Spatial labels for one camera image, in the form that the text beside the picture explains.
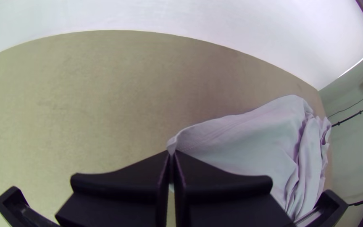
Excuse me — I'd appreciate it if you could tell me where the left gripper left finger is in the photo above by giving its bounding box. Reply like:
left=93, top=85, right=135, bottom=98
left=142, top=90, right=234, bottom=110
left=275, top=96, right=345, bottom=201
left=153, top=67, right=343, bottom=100
left=55, top=150, right=171, bottom=227

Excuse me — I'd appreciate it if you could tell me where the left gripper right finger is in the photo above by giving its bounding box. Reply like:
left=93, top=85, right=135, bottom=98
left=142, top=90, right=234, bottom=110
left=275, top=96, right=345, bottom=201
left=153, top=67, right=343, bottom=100
left=172, top=150, right=295, bottom=227

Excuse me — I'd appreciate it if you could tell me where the grey t-shirt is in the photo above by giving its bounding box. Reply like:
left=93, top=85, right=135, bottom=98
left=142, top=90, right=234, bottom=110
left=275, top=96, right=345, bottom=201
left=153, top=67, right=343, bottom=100
left=166, top=94, right=332, bottom=221

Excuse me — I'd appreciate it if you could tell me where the white light strip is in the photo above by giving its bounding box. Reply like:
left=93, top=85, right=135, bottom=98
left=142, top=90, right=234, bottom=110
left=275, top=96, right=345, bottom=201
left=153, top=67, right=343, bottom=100
left=338, top=44, right=363, bottom=79

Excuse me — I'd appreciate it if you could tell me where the black cable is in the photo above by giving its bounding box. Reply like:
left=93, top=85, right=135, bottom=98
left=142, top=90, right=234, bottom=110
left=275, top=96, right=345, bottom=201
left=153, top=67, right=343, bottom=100
left=327, top=94, right=363, bottom=119

